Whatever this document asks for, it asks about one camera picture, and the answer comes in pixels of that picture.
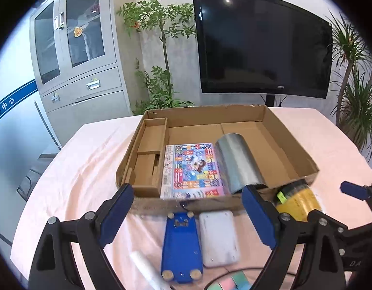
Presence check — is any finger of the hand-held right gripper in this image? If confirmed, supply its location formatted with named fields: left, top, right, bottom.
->
left=340, top=180, right=372, bottom=202

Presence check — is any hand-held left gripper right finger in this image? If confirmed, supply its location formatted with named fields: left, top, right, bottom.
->
left=241, top=185, right=346, bottom=290

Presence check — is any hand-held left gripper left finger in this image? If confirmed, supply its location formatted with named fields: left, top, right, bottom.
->
left=28, top=183, right=135, bottom=290

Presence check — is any yellow labelled jar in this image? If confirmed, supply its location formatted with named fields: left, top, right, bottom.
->
left=273, top=179, right=323, bottom=218

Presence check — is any white power bank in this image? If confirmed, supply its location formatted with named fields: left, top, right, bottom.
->
left=199, top=211, right=241, bottom=268

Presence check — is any white handheld fan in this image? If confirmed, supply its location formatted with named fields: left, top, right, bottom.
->
left=129, top=251, right=174, bottom=290

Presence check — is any blue plastic device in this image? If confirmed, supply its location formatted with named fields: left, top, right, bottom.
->
left=161, top=211, right=204, bottom=284

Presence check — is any pastel puzzle cube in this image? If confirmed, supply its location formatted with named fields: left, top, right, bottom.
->
left=208, top=271, right=253, bottom=290

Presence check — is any cardboard box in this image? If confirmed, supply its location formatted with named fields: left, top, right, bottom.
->
left=115, top=104, right=321, bottom=215

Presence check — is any grey foil roll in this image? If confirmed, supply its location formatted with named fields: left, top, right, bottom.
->
left=215, top=132, right=268, bottom=195

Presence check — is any pink tablecloth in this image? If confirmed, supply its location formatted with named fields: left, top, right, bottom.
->
left=10, top=106, right=372, bottom=290

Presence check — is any colourful printed book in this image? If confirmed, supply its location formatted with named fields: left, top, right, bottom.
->
left=160, top=143, right=226, bottom=200

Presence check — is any spiky palm plant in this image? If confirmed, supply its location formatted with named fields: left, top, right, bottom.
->
left=325, top=9, right=372, bottom=162

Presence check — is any grey metal cabinet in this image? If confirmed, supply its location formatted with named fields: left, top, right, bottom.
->
left=29, top=0, right=134, bottom=148

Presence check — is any black television stand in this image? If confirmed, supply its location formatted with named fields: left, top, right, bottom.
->
left=260, top=93, right=287, bottom=108

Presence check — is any tall leafy green plant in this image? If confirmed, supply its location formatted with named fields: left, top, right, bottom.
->
left=116, top=0, right=196, bottom=116

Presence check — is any black flat screen television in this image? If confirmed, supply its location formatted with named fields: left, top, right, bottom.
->
left=191, top=0, right=333, bottom=99

